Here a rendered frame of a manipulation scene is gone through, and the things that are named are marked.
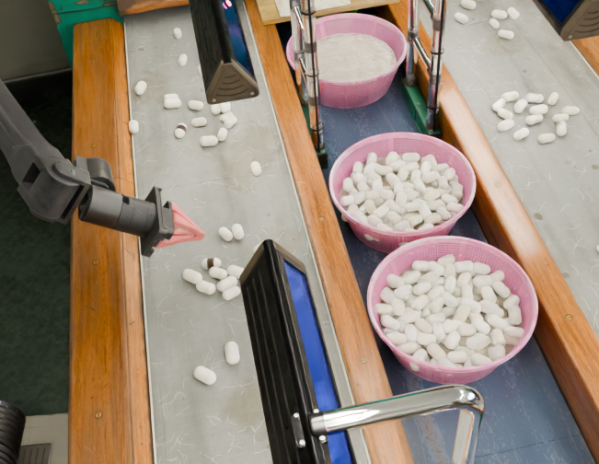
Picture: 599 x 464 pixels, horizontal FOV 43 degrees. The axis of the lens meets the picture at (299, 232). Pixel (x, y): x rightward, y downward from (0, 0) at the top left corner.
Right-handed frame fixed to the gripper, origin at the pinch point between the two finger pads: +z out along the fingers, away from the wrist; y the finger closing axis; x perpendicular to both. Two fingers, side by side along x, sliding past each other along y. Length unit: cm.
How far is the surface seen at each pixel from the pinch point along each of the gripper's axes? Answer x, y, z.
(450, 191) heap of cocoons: -20.3, 8.4, 43.6
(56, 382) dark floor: 96, 35, 13
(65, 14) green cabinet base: 18, 85, -15
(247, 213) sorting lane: 1.8, 11.8, 12.8
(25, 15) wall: 69, 164, -10
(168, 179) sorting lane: 10.2, 24.8, 2.2
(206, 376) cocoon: 7.3, -22.3, 2.3
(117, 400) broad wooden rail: 15.3, -23.4, -8.6
